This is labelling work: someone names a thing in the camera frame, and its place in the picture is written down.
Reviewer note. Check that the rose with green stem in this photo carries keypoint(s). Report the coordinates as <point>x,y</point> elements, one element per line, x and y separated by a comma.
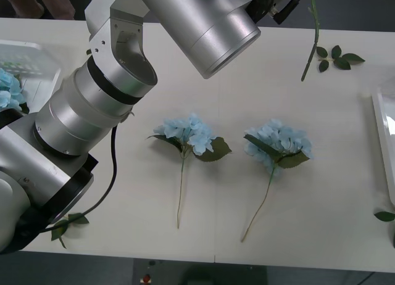
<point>309,63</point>

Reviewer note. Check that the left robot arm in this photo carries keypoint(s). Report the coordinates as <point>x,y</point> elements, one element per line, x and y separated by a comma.
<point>92,106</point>

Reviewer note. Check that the pale blue hydrangea flower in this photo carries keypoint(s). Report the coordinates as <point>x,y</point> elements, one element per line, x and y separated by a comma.
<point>191,130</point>
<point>277,137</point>
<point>9,87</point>

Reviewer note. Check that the loose green leaf twig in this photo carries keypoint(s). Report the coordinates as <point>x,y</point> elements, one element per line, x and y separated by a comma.
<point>78,219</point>
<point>343,63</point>

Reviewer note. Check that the shallow white box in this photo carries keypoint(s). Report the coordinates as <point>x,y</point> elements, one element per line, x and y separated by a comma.
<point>384,137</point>
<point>37,69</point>

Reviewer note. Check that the loose green leaf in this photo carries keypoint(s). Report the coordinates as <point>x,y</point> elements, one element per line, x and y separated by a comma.
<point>385,216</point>

